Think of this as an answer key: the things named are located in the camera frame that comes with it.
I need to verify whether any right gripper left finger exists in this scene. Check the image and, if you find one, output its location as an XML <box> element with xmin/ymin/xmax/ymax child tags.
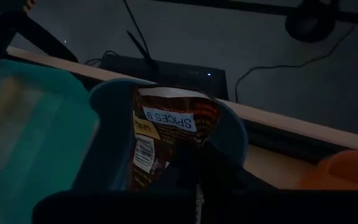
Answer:
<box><xmin>32</xmin><ymin>146</ymin><xmax>198</xmax><ymax>224</ymax></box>

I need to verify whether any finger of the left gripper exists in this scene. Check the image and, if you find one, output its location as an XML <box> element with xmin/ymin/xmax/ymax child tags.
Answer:
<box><xmin>17</xmin><ymin>14</ymin><xmax>79</xmax><ymax>63</ymax></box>
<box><xmin>0</xmin><ymin>9</ymin><xmax>21</xmax><ymax>66</ymax></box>

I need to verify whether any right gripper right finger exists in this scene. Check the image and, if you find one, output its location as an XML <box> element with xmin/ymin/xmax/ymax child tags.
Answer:
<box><xmin>200</xmin><ymin>139</ymin><xmax>358</xmax><ymax>224</ymax></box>

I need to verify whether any brown spice pouch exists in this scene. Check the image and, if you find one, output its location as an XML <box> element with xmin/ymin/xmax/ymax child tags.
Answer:
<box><xmin>129</xmin><ymin>86</ymin><xmax>222</xmax><ymax>191</ymax></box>

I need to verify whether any blue plastic bin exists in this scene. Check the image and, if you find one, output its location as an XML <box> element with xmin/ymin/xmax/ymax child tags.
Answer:
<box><xmin>71</xmin><ymin>77</ymin><xmax>250</xmax><ymax>192</ymax></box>

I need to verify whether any orange plastic bin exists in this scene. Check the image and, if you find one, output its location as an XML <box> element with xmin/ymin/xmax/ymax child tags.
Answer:
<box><xmin>300</xmin><ymin>150</ymin><xmax>358</xmax><ymax>191</ymax></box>

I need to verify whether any teal plastic bin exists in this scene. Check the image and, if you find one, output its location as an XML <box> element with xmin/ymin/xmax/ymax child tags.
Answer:
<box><xmin>0</xmin><ymin>58</ymin><xmax>101</xmax><ymax>224</ymax></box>

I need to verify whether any black router with antennas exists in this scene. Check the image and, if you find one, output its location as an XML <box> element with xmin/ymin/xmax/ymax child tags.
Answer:
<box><xmin>98</xmin><ymin>29</ymin><xmax>229</xmax><ymax>101</ymax></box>

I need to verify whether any black pole stand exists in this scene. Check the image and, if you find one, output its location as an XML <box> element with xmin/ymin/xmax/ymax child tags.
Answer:
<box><xmin>284</xmin><ymin>0</ymin><xmax>341</xmax><ymax>44</ymax></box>

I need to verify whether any curved thin black cable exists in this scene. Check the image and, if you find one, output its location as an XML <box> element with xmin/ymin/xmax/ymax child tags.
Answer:
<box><xmin>234</xmin><ymin>26</ymin><xmax>356</xmax><ymax>103</ymax></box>

